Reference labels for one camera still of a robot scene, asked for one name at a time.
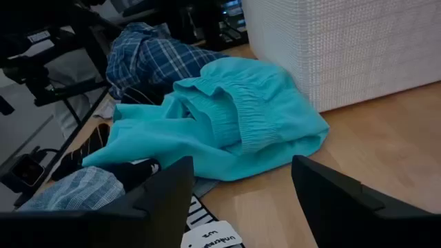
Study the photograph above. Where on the navy underwear lettered waistband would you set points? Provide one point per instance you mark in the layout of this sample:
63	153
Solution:
198	213

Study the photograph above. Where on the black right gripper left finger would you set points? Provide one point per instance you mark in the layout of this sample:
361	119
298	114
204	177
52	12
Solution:
151	213

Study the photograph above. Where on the small black device box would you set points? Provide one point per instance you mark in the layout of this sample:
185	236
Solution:
27	170

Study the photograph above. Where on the blue plaid garment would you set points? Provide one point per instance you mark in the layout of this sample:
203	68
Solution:
155	58

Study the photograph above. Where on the white paper label tag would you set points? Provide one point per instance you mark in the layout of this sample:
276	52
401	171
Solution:
210	236

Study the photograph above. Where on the blue striped towel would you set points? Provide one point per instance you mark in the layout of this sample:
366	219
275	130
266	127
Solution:
76	191

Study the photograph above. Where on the white woven laundry basket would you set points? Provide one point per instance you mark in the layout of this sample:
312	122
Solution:
344	44

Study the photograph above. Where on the black striped sock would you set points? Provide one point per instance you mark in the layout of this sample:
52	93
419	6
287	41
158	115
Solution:
93	141

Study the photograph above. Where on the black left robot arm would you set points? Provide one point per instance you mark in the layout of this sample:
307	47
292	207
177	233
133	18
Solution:
34	79

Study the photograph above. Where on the turquoise shorts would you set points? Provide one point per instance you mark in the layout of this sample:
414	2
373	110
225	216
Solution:
224	137

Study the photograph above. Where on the black garment with white print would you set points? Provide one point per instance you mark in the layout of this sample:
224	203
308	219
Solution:
134	174

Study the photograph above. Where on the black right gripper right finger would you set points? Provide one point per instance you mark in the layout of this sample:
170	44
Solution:
344	213

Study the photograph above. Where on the black aluminium table frame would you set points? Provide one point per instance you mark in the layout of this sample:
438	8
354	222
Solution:
74	134

